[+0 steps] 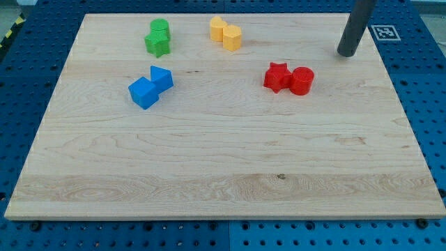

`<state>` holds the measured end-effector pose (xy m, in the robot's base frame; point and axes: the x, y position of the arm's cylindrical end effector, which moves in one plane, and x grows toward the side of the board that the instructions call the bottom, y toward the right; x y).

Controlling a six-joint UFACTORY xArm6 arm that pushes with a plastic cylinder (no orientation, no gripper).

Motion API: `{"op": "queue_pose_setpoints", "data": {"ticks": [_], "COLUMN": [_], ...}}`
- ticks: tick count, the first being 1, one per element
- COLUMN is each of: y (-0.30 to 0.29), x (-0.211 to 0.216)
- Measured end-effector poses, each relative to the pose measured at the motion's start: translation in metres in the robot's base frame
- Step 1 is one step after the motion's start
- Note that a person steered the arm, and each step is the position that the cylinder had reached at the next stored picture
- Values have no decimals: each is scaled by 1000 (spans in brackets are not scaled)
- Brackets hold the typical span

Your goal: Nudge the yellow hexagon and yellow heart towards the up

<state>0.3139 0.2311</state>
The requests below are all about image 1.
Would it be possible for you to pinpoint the green cylinder block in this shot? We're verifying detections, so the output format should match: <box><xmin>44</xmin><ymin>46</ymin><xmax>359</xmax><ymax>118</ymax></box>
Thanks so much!
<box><xmin>150</xmin><ymin>18</ymin><xmax>171</xmax><ymax>40</ymax></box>

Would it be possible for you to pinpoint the yellow heart block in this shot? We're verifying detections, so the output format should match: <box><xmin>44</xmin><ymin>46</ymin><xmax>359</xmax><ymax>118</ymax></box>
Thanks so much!
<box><xmin>209</xmin><ymin>15</ymin><xmax>228</xmax><ymax>42</ymax></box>

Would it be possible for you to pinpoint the red cylinder block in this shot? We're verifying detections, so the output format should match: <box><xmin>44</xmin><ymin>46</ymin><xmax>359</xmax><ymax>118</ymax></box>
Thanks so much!
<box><xmin>289</xmin><ymin>66</ymin><xmax>315</xmax><ymax>96</ymax></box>

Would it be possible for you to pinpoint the light wooden board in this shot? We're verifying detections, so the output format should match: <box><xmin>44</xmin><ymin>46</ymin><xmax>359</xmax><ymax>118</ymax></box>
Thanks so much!
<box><xmin>5</xmin><ymin>13</ymin><xmax>445</xmax><ymax>221</ymax></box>

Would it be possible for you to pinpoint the white fiducial marker tag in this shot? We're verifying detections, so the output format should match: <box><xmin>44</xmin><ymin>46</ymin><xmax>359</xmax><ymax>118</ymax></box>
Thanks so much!
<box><xmin>371</xmin><ymin>24</ymin><xmax>401</xmax><ymax>41</ymax></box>

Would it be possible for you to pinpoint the yellow hexagon block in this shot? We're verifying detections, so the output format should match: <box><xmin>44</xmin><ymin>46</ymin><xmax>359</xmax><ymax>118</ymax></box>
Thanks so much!
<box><xmin>222</xmin><ymin>24</ymin><xmax>242</xmax><ymax>52</ymax></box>

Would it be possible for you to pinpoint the blue cube block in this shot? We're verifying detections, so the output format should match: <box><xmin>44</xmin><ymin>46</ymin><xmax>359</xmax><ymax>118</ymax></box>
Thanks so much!
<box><xmin>128</xmin><ymin>77</ymin><xmax>159</xmax><ymax>109</ymax></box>

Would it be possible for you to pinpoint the blue triangle block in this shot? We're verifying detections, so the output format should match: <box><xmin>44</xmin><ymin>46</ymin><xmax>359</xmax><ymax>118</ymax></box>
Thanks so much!
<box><xmin>150</xmin><ymin>66</ymin><xmax>174</xmax><ymax>93</ymax></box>

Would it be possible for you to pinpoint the yellow black hazard tape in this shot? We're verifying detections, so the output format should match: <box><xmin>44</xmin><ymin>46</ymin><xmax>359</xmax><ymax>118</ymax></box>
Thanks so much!
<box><xmin>1</xmin><ymin>13</ymin><xmax>26</xmax><ymax>50</ymax></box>

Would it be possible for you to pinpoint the red star block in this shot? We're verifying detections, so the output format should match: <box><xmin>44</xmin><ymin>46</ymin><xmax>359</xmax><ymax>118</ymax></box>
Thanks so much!
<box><xmin>263</xmin><ymin>62</ymin><xmax>292</xmax><ymax>93</ymax></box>

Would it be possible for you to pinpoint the green star block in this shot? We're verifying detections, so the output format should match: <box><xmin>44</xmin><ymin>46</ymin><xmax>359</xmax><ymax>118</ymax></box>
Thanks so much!
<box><xmin>144</xmin><ymin>31</ymin><xmax>171</xmax><ymax>58</ymax></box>

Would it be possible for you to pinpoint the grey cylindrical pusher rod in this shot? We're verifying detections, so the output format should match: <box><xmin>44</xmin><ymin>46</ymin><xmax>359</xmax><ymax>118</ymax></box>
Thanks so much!
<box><xmin>337</xmin><ymin>0</ymin><xmax>377</xmax><ymax>57</ymax></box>

